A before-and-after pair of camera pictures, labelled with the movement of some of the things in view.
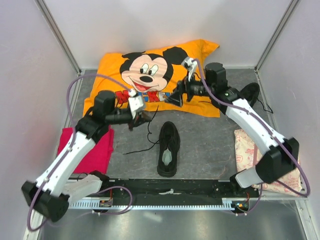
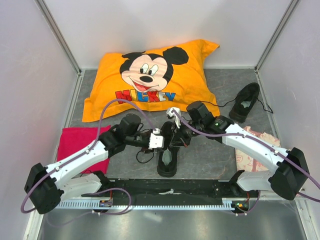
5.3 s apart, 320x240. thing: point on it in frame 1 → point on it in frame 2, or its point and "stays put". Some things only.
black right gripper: x=182 y=87 → x=179 y=139
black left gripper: x=139 y=118 → x=148 y=150
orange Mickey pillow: x=158 y=74 stays put
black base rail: x=202 y=189 stays put
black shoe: x=169 y=139 stays put
